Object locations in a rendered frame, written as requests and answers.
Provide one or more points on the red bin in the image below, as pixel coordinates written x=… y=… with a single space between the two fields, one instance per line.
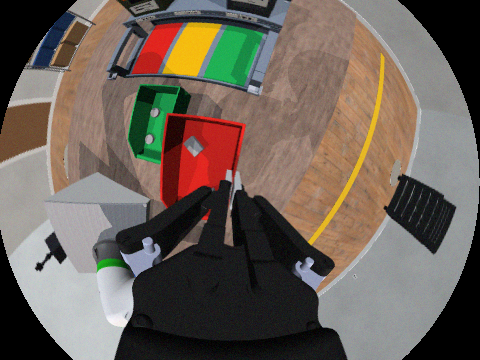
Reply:
x=181 y=172

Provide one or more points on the green bin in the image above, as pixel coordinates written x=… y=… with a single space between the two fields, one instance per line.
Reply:
x=169 y=99

